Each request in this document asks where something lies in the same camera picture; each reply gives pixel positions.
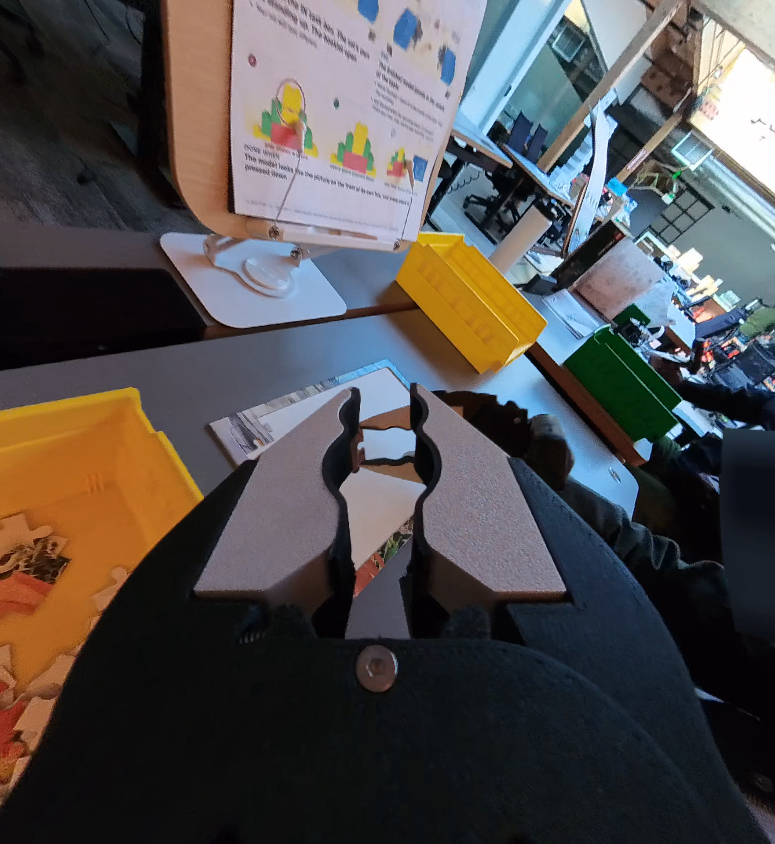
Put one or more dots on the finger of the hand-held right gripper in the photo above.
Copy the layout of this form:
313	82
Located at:
394	468
394	422

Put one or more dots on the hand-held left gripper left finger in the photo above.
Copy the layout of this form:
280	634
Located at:
275	521

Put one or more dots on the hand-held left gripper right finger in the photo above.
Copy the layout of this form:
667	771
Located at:
486	521

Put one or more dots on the puzzle frame board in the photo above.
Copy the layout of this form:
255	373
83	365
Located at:
384	511

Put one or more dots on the yellow bin with puzzle pieces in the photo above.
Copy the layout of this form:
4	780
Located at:
64	448

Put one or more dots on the pile of puzzle pieces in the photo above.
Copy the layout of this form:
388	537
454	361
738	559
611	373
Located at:
5	587

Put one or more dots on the grey desk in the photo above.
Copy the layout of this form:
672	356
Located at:
295	356
615	432
368	283

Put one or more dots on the empty yellow bin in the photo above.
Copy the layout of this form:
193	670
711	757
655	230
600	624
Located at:
466	310

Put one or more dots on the white booklet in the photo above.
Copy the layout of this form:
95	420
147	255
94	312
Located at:
572	316

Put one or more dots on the green bin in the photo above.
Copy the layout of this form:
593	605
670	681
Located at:
618	389

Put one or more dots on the white bottle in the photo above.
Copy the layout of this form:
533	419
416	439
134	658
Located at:
519	244

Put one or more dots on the black carton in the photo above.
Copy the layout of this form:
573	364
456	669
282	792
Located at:
585	254

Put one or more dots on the pale printed box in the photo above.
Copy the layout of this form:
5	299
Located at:
618	277

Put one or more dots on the document stand with white sheet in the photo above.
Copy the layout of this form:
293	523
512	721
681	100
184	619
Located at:
597	151

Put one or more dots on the instruction sheet on stand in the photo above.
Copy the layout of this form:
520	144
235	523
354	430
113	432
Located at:
196	132

